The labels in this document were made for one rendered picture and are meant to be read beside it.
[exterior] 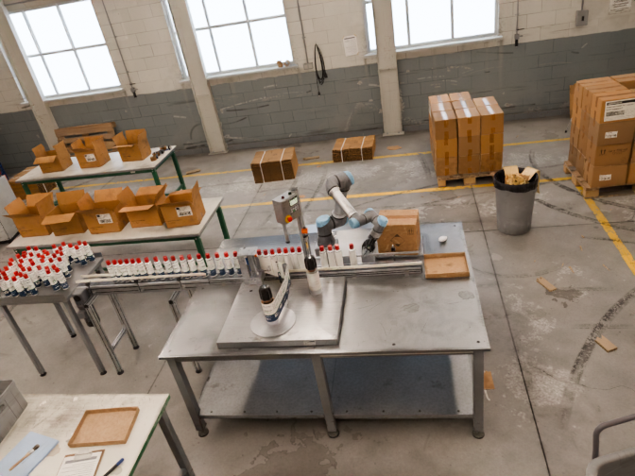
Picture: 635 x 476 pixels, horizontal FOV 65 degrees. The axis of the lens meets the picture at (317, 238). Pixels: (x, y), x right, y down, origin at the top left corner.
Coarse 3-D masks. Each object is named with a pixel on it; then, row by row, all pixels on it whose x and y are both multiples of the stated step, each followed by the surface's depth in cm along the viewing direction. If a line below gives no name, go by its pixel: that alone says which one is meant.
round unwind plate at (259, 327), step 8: (288, 312) 341; (256, 320) 338; (264, 320) 337; (280, 320) 334; (288, 320) 333; (256, 328) 332; (264, 328) 330; (272, 328) 329; (280, 328) 328; (288, 328) 326; (264, 336) 323; (272, 336) 322
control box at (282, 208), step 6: (276, 198) 361; (288, 198) 359; (276, 204) 360; (282, 204) 356; (288, 204) 361; (276, 210) 363; (282, 210) 358; (288, 210) 362; (276, 216) 367; (282, 216) 362; (288, 216) 364; (294, 216) 368; (282, 222) 365; (288, 222) 365
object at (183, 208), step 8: (176, 192) 524; (184, 192) 518; (192, 192) 488; (168, 200) 518; (176, 200) 521; (184, 200) 520; (192, 200) 520; (200, 200) 515; (160, 208) 498; (168, 208) 496; (176, 208) 496; (184, 208) 495; (192, 208) 495; (200, 208) 513; (168, 216) 501; (176, 216) 501; (184, 216) 500; (192, 216) 500; (200, 216) 510; (168, 224) 505; (176, 224) 505; (184, 224) 505; (192, 224) 504
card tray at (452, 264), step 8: (424, 256) 379; (432, 256) 378; (440, 256) 377; (448, 256) 376; (456, 256) 375; (464, 256) 374; (424, 264) 372; (432, 264) 371; (440, 264) 369; (448, 264) 368; (456, 264) 366; (464, 264) 364; (432, 272) 363; (440, 272) 361; (448, 272) 360; (456, 272) 352; (464, 272) 351
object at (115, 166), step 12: (168, 156) 729; (36, 168) 758; (72, 168) 730; (84, 168) 720; (96, 168) 711; (108, 168) 703; (120, 168) 694; (132, 168) 686; (144, 168) 680; (156, 168) 692; (24, 180) 719; (36, 180) 716; (48, 180) 719; (60, 180) 716; (156, 180) 693; (180, 180) 765
